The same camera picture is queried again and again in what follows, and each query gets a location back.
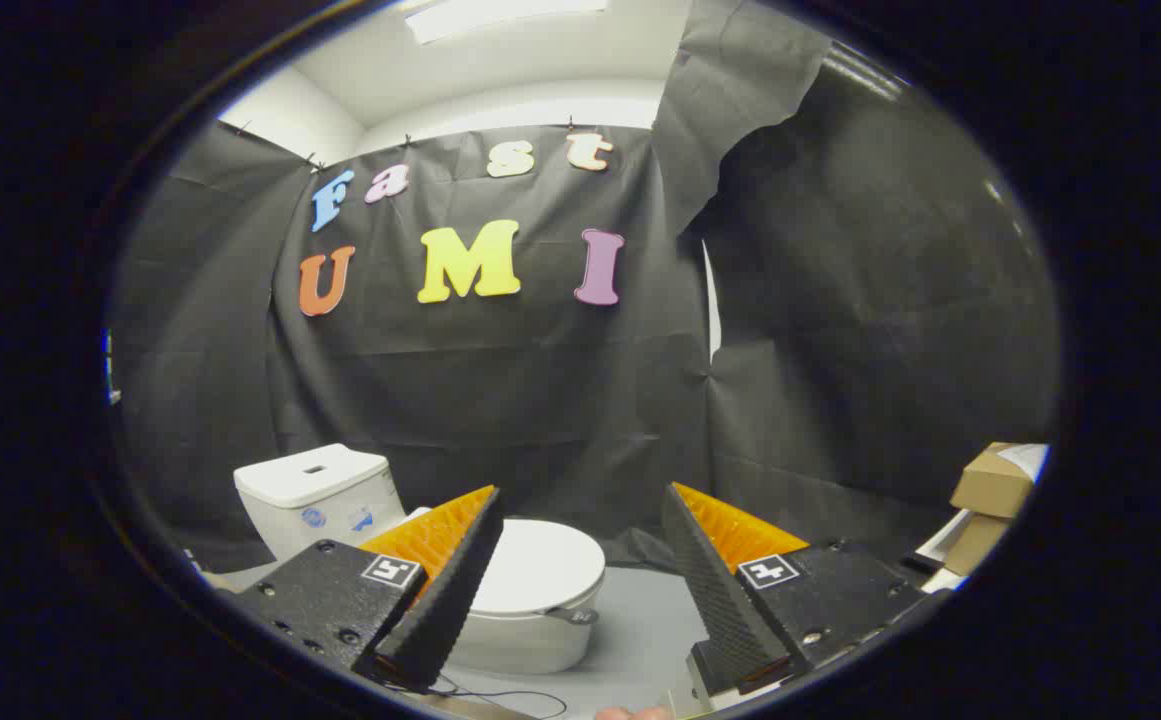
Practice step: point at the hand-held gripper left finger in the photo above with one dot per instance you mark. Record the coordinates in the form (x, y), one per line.
(450, 600)

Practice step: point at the brown cardboard box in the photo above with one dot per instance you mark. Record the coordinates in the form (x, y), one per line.
(988, 487)
(975, 545)

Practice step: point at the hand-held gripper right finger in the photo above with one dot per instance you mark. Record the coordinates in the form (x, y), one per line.
(720, 600)

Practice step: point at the ceiling light panel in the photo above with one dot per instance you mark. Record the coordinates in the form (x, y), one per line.
(500, 15)

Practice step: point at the black backdrop cloth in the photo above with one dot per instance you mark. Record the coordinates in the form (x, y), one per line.
(540, 400)

